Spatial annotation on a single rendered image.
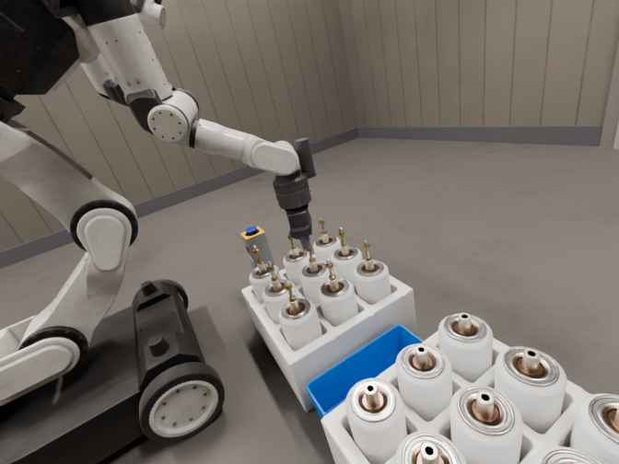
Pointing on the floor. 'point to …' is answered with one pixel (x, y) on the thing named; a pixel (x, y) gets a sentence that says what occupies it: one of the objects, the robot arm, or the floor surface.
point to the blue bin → (358, 368)
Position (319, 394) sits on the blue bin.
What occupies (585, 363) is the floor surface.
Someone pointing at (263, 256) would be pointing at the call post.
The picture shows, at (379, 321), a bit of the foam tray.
